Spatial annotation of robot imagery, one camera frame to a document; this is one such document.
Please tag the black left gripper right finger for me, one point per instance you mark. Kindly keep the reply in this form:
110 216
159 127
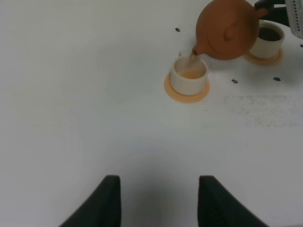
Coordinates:
219 208

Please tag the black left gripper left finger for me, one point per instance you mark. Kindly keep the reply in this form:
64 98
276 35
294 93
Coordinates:
102 208

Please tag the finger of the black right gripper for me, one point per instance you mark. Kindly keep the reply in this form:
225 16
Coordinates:
273 14

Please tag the brown clay teapot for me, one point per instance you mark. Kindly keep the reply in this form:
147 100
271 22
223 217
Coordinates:
227 29

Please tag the white teacup centre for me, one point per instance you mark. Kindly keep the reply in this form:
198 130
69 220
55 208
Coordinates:
269 41

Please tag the white teacup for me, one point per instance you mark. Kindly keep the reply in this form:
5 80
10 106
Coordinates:
269 41
188 75

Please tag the orange coaster centre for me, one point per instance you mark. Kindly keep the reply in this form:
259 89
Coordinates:
265 62

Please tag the orange coaster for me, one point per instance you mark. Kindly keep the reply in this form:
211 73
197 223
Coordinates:
265 62
183 98

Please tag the white teacup left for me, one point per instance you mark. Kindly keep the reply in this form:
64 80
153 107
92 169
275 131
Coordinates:
188 75

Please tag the orange coaster left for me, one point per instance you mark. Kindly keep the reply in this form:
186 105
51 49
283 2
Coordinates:
183 98

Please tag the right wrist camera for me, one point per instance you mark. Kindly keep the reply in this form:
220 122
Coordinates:
295 16

